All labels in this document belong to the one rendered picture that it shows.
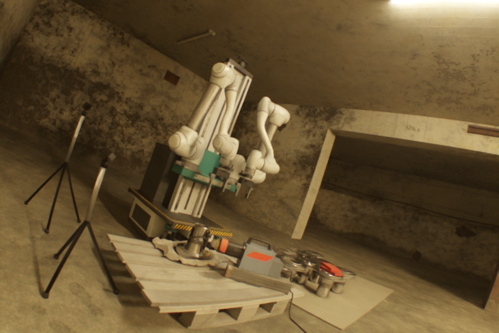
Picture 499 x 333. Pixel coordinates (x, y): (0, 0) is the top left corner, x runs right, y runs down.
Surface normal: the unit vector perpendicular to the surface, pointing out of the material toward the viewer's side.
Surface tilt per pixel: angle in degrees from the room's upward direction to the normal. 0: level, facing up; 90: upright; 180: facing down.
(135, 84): 90
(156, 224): 90
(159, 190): 90
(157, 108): 89
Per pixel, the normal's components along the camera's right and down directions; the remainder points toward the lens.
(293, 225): -0.68, -0.33
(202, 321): 0.68, 0.15
